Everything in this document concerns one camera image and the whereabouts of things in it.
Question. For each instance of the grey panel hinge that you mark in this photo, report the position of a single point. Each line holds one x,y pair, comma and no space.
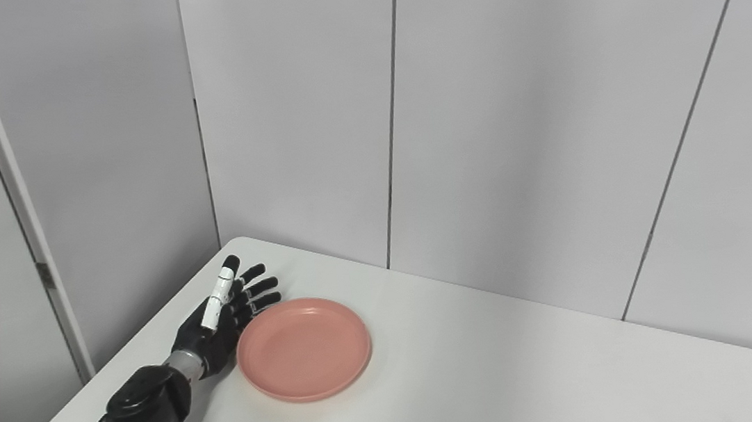
44,274

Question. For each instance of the pink round plate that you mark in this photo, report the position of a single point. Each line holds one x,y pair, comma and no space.
303,350

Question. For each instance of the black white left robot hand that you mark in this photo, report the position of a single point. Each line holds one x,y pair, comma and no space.
212,343

